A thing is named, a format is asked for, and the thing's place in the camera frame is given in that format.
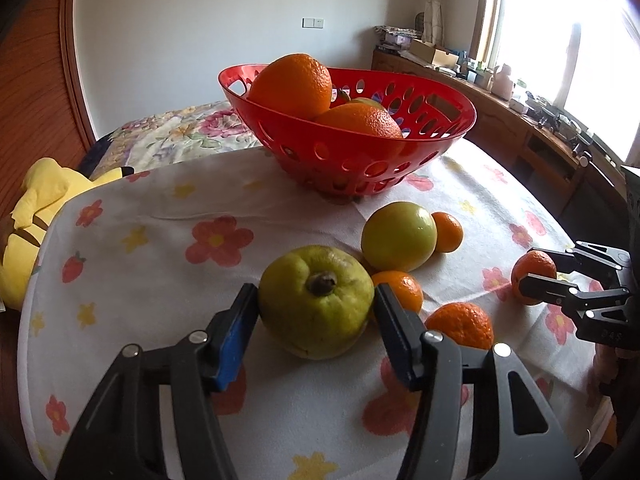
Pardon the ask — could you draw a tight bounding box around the floral bed blanket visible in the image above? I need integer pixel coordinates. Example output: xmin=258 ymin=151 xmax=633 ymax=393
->
xmin=80 ymin=100 xmax=263 ymax=176

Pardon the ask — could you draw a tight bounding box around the open cardboard box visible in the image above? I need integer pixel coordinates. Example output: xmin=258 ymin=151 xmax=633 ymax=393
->
xmin=410 ymin=38 xmax=458 ymax=68

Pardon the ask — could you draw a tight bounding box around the brown wooden wardrobe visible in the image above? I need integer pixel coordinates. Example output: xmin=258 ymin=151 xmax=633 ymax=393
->
xmin=0 ymin=0 xmax=98 ymax=341

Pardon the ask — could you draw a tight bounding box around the patterned white curtain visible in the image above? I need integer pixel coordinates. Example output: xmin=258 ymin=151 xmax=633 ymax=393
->
xmin=419 ymin=0 xmax=446 ymax=46

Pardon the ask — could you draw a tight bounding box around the red perforated plastic basket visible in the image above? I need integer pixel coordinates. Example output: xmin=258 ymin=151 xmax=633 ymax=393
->
xmin=217 ymin=63 xmax=477 ymax=198

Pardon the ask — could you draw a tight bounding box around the round green fruit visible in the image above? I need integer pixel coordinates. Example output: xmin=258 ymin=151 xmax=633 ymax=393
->
xmin=361 ymin=201 xmax=438 ymax=272

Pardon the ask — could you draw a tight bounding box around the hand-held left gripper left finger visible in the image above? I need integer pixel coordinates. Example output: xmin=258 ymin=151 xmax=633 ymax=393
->
xmin=55 ymin=282 xmax=261 ymax=480

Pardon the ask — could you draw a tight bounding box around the green guava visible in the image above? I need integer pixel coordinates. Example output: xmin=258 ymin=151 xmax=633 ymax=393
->
xmin=257 ymin=245 xmax=376 ymax=361

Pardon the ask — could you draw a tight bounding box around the yellow plush toy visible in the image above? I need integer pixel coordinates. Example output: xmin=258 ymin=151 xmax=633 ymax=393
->
xmin=0 ymin=157 xmax=136 ymax=311

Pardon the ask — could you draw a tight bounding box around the wooden framed window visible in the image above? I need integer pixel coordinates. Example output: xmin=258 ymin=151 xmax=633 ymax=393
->
xmin=470 ymin=0 xmax=640 ymax=161

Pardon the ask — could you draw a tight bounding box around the person's right hand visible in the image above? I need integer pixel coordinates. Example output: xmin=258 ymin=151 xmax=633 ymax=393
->
xmin=592 ymin=345 xmax=623 ymax=396

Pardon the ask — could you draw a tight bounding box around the large orange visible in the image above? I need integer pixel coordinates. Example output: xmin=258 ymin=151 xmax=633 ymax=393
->
xmin=248 ymin=53 xmax=333 ymax=121
xmin=312 ymin=102 xmax=403 ymax=140

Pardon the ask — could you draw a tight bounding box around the white flower print tablecloth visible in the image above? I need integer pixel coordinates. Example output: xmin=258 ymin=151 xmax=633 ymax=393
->
xmin=17 ymin=137 xmax=616 ymax=480

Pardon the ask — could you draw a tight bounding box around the brown wooden cabinet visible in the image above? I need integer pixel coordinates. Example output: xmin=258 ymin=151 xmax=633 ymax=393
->
xmin=371 ymin=47 xmax=631 ymax=211

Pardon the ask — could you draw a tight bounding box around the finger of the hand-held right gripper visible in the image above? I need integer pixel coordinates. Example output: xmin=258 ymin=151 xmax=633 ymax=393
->
xmin=518 ymin=280 xmax=631 ymax=321
xmin=530 ymin=241 xmax=631 ymax=288

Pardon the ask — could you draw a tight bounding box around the white kettle jug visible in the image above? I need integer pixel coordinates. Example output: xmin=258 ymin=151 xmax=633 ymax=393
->
xmin=492 ymin=63 xmax=516 ymax=98

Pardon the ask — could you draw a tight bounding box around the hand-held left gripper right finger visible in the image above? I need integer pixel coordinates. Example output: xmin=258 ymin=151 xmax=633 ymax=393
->
xmin=372 ymin=282 xmax=583 ymax=480

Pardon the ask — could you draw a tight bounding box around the small tangerine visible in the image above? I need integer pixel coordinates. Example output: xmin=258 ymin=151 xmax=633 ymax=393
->
xmin=425 ymin=302 xmax=495 ymax=351
xmin=511 ymin=251 xmax=557 ymax=307
xmin=431 ymin=211 xmax=464 ymax=253
xmin=370 ymin=271 xmax=424 ymax=313

